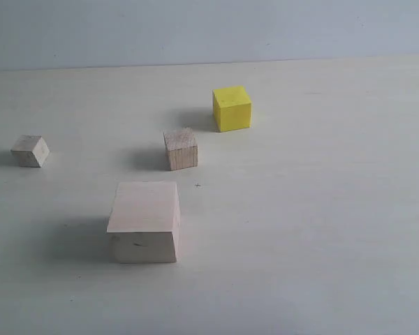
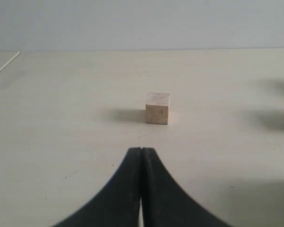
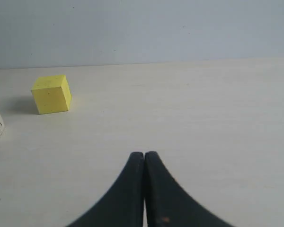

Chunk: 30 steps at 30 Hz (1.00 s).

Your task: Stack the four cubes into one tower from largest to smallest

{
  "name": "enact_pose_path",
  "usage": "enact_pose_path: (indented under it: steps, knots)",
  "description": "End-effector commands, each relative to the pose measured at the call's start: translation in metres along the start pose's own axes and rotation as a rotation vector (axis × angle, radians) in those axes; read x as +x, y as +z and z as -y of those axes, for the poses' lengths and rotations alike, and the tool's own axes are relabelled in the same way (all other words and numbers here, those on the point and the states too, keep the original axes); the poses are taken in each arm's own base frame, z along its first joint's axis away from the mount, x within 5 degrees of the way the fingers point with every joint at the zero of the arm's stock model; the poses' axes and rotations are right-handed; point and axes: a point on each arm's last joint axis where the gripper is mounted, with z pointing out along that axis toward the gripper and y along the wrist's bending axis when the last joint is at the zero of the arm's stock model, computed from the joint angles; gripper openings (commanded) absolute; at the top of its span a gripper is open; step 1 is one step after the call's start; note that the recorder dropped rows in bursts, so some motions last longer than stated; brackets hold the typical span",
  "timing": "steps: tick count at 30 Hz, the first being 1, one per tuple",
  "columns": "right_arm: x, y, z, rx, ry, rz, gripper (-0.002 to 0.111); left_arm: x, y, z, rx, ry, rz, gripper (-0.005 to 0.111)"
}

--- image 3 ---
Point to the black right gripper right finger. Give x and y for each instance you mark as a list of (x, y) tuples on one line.
[(168, 204)]

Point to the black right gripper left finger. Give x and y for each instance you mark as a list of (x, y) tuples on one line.
[(123, 204)]

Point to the yellow cube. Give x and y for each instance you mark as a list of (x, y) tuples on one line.
[(52, 94)]

